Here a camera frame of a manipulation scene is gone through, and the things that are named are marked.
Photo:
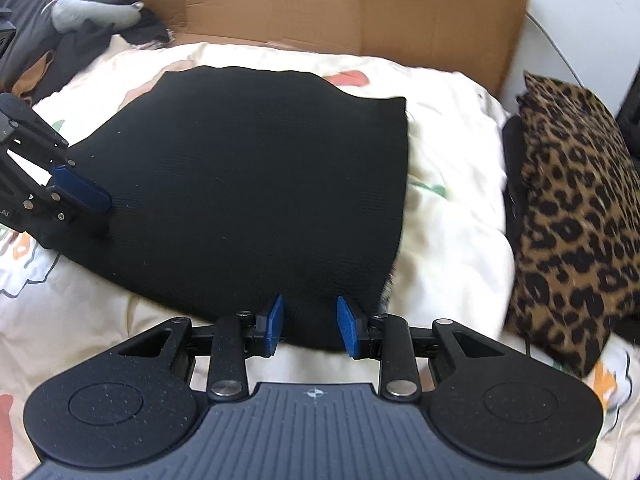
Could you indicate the cream bear printed blanket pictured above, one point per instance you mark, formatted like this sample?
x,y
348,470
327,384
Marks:
x,y
450,240

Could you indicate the black garment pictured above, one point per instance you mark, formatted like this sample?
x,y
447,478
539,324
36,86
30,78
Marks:
x,y
90,45

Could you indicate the grey neck pillow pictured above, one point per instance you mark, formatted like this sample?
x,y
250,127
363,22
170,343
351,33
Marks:
x,y
75,10

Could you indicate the leopard print garment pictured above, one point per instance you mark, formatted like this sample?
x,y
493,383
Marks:
x,y
575,210

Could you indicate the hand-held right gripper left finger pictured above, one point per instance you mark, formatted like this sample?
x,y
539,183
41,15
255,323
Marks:
x,y
275,322

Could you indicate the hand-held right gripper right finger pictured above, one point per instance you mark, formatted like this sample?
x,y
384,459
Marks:
x,y
347,325

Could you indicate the brown hoodie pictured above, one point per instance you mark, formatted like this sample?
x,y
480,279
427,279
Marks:
x,y
30,75

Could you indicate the flat cardboard sheet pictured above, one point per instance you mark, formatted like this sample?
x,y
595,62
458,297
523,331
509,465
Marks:
x,y
350,5

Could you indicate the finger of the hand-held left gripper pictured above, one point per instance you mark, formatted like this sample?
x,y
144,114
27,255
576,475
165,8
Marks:
x,y
80,192

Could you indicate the black shorts with bear print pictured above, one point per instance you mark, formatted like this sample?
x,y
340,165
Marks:
x,y
250,185

